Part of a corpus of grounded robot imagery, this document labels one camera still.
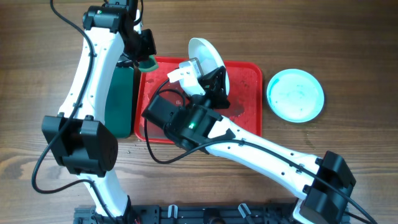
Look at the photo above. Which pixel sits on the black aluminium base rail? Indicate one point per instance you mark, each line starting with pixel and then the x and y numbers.
pixel 269 213

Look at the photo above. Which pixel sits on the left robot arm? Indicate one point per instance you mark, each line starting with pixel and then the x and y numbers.
pixel 77 136

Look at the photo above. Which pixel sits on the white plate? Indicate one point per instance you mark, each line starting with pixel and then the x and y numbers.
pixel 208 56

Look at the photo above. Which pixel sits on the light blue plate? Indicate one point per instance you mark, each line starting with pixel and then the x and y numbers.
pixel 295 95

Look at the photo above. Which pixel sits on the black rectangular tray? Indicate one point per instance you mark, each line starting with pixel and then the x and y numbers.
pixel 118 110

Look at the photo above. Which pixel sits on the green yellow sponge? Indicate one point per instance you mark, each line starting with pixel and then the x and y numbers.
pixel 148 65

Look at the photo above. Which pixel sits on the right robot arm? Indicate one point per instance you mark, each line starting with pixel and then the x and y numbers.
pixel 322 186

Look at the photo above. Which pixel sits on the red plastic tray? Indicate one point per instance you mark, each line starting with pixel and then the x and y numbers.
pixel 245 94

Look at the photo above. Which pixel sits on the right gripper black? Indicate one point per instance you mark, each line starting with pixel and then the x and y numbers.
pixel 215 91

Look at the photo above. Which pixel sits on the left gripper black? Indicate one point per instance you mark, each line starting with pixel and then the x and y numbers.
pixel 149 47

